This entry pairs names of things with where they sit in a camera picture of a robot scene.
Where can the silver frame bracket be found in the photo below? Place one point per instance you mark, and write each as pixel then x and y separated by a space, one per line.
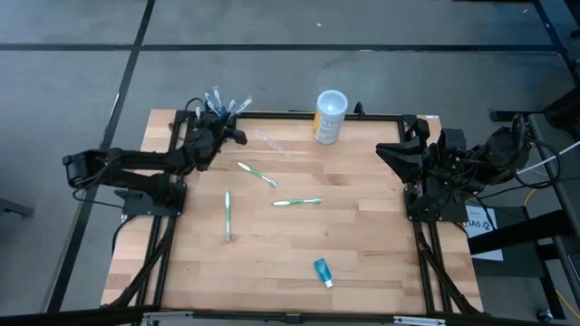
pixel 419 321
pixel 167 318

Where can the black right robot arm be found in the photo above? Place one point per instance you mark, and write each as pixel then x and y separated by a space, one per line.
pixel 503 158

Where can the black clamp knob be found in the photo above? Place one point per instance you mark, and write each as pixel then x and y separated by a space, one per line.
pixel 359 109

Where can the black rig crossbar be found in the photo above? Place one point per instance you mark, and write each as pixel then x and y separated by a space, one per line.
pixel 68 317

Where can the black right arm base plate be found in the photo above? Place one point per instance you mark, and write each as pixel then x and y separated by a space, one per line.
pixel 435 215

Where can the black metal beam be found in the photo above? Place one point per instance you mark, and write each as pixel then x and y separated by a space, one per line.
pixel 557 36

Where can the castor wheel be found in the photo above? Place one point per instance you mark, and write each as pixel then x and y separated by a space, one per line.
pixel 544 315

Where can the clear plastic wrapper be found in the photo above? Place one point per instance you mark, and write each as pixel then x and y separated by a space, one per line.
pixel 269 142

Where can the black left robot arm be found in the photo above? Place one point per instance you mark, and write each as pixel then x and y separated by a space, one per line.
pixel 131 165

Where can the black table frame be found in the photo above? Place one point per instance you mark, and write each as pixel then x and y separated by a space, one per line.
pixel 290 115

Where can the black side desk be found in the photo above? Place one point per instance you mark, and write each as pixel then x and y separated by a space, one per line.
pixel 557 217

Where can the office chair base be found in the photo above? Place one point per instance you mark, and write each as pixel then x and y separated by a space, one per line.
pixel 16 208

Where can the green white toothbrush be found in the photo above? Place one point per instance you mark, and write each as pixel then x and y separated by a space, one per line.
pixel 296 202
pixel 256 173

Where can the white paper sign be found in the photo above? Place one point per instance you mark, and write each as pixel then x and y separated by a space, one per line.
pixel 485 235

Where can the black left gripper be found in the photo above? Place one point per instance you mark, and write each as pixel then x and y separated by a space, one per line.
pixel 204 142

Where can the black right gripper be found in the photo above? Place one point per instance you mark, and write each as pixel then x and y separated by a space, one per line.
pixel 446 167

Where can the white wipes canister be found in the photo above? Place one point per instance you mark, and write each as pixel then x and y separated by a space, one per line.
pixel 330 113

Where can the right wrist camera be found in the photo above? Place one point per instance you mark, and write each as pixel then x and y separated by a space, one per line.
pixel 451 139

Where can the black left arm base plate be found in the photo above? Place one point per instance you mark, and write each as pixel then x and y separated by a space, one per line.
pixel 136 208

